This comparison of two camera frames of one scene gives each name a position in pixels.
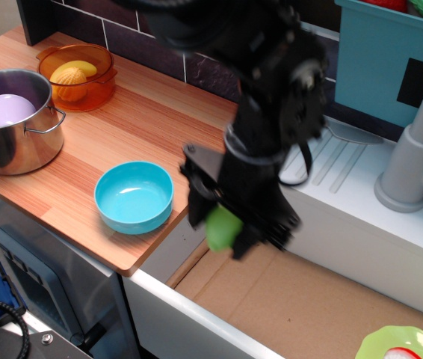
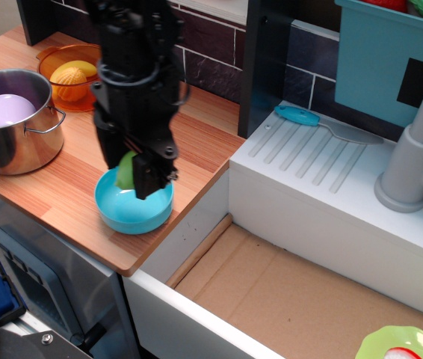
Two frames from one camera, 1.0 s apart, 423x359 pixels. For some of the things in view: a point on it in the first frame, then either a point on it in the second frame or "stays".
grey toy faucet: [415, 164] stays
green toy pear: [223, 229] → [125, 179]
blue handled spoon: [350, 132] stays
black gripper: [244, 178] → [141, 107]
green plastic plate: [376, 344] stays
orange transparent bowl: [79, 75] stays
